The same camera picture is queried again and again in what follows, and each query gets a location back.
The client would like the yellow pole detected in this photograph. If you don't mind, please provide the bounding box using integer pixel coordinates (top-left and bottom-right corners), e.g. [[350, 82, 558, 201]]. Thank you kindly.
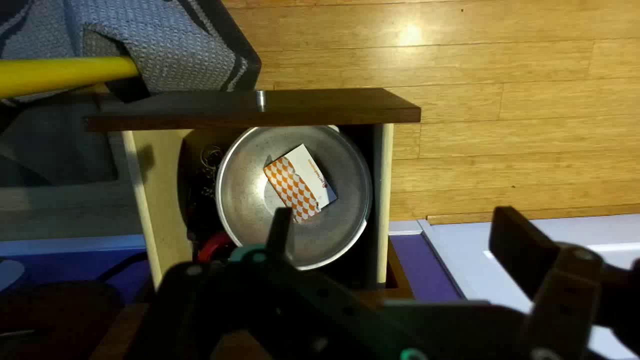
[[0, 54, 143, 101]]

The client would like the black round object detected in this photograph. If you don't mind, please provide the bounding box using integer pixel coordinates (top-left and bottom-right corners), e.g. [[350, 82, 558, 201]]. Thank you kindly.
[[176, 128, 233, 258]]

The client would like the white flat panel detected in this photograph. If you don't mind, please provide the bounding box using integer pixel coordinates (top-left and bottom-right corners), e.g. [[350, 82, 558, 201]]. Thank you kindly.
[[418, 213, 640, 360]]

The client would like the silver metal bowl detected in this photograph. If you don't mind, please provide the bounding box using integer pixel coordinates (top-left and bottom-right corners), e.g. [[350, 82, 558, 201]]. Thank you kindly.
[[214, 125, 375, 272]]

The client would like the small red item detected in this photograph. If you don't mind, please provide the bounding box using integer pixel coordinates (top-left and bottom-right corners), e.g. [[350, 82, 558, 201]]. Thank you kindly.
[[194, 233, 236, 267]]

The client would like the grey patterned cloth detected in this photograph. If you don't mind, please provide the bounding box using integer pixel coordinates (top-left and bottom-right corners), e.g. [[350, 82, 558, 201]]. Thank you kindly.
[[0, 0, 265, 189]]

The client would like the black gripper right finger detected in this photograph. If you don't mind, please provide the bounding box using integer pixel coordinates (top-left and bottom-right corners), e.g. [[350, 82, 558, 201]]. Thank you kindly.
[[489, 205, 607, 317]]

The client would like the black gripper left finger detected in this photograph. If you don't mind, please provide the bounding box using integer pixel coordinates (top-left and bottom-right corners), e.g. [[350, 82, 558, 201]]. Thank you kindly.
[[265, 207, 297, 269]]

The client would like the orange checkered white box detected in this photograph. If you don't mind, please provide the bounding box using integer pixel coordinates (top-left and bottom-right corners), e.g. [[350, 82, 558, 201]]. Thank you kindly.
[[262, 142, 339, 227]]

